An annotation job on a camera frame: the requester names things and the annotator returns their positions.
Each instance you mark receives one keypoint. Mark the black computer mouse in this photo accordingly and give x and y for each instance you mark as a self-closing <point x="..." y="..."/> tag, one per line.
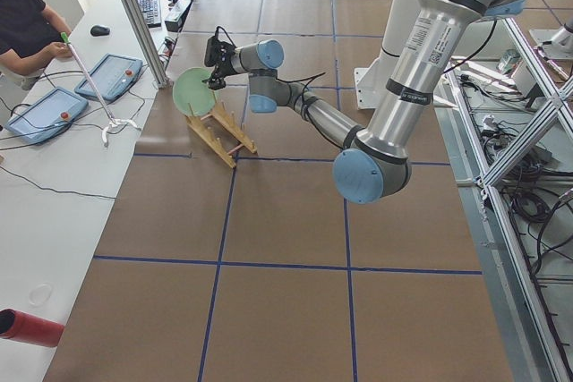
<point x="99" y="31"/>

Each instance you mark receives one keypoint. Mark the mint green plate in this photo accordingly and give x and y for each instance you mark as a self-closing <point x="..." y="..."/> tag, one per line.
<point x="191" y="94"/>

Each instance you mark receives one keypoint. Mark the red bottle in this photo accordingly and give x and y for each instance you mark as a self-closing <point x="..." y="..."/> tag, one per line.
<point x="25" y="328"/>

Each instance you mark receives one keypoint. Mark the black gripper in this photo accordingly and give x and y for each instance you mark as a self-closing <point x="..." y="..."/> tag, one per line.
<point x="222" y="68"/>

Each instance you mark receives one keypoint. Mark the teach pendant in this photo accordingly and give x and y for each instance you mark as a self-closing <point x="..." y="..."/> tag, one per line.
<point x="48" y="116"/>
<point x="115" y="74"/>

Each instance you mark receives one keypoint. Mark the near teach pendant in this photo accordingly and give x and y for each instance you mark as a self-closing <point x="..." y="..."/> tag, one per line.
<point x="48" y="116"/>

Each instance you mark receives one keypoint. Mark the black computer box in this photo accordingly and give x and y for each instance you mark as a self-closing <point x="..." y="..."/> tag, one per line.
<point x="176" y="17"/>

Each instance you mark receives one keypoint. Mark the aluminium side frame rail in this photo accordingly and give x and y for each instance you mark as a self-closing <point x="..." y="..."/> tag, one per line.
<point x="510" y="135"/>

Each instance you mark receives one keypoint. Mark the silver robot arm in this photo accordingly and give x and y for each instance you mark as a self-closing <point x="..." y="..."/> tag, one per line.
<point x="373" y="159"/>

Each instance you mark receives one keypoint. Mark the black keyboard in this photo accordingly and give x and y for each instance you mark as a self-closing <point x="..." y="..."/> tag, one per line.
<point x="151" y="12"/>

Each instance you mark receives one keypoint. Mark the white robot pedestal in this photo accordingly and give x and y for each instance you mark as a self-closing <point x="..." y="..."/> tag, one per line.
<point x="371" y="81"/>

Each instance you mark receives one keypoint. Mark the metal reacher grabber stick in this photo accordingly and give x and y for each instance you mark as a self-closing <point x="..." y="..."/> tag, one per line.
<point x="88" y="88"/>

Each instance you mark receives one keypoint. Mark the wooden dish rack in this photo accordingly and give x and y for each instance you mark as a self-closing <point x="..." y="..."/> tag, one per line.
<point x="219" y="130"/>

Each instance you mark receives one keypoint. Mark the far teach pendant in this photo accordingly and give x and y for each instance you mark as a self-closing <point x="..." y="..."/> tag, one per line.
<point x="115" y="74"/>

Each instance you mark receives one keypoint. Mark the person in black shirt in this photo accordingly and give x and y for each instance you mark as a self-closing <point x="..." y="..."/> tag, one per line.
<point x="30" y="39"/>

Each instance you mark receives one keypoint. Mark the aluminium frame post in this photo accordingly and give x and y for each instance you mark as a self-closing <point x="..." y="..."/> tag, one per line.
<point x="146" y="42"/>

